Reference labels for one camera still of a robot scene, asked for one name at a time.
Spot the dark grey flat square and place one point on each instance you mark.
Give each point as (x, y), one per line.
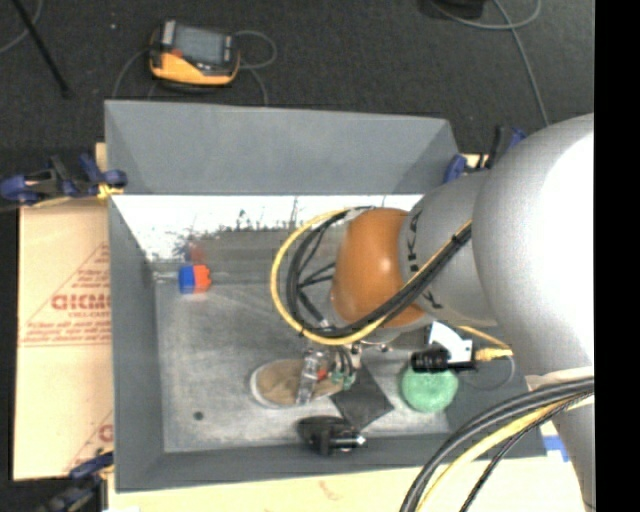
(364, 402)

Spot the grey metal bin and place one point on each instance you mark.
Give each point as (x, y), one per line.
(240, 150)

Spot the black cylinder on white bracket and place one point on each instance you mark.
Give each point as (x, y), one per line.
(429, 359)

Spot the brown cardboard board, red print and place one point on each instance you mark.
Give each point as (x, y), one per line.
(60, 380)

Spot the black tool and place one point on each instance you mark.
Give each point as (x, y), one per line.
(325, 434)

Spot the tan shoe with white sole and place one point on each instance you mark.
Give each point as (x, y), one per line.
(276, 382)

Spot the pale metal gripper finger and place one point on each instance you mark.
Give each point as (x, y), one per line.
(309, 382)

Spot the blue and orange block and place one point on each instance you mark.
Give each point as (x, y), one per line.
(194, 278)

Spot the green fuzzy ball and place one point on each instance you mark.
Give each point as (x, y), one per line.
(429, 392)

